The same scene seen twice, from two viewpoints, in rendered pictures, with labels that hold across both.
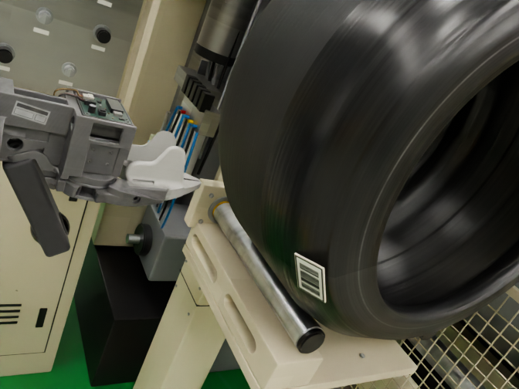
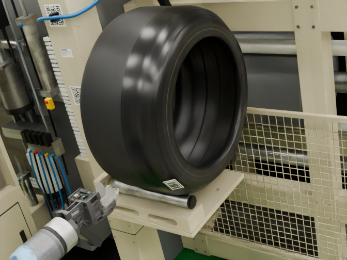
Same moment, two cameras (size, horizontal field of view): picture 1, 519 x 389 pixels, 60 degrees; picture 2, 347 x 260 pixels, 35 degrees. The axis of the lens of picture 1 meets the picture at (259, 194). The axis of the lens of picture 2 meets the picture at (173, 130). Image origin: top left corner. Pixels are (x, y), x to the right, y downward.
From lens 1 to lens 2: 111 cm
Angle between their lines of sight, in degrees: 12
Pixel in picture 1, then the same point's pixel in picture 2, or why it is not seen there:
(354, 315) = (196, 181)
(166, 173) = (110, 195)
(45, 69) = not seen: outside the picture
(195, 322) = (140, 242)
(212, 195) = (104, 183)
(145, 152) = not seen: hidden behind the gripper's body
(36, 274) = not seen: outside the picture
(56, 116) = (79, 207)
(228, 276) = (143, 208)
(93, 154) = (93, 208)
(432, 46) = (152, 103)
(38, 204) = (89, 233)
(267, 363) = (184, 222)
